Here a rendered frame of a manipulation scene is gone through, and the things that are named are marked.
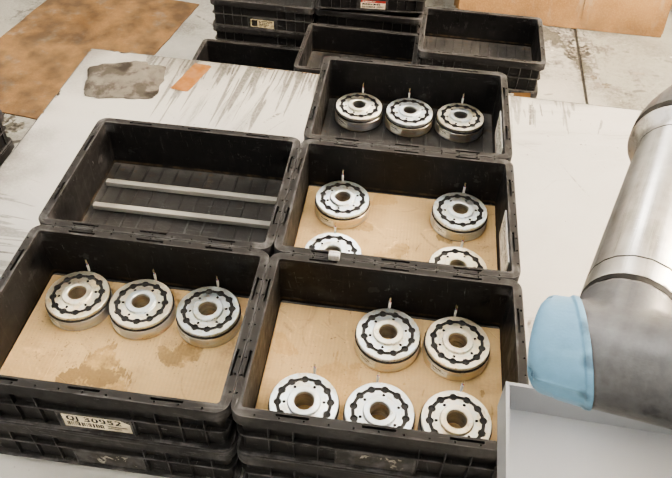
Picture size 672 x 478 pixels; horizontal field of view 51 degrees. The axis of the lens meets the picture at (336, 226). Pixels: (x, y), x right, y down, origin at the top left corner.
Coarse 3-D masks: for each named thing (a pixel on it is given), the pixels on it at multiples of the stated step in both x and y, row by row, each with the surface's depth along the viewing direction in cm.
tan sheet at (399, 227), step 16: (368, 192) 141; (304, 208) 137; (384, 208) 137; (400, 208) 138; (416, 208) 138; (304, 224) 134; (320, 224) 134; (368, 224) 134; (384, 224) 134; (400, 224) 134; (416, 224) 135; (304, 240) 131; (368, 240) 131; (384, 240) 131; (400, 240) 131; (416, 240) 132; (432, 240) 132; (448, 240) 132; (480, 240) 132; (384, 256) 128; (400, 256) 129; (416, 256) 129; (480, 256) 129; (496, 256) 129
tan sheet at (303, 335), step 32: (288, 320) 118; (320, 320) 118; (352, 320) 118; (416, 320) 118; (288, 352) 113; (320, 352) 113; (352, 352) 113; (352, 384) 109; (416, 384) 110; (448, 384) 110; (480, 384) 110; (416, 416) 106
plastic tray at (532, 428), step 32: (512, 384) 80; (512, 416) 82; (544, 416) 82; (576, 416) 82; (608, 416) 81; (512, 448) 79; (544, 448) 79; (576, 448) 79; (608, 448) 79; (640, 448) 80
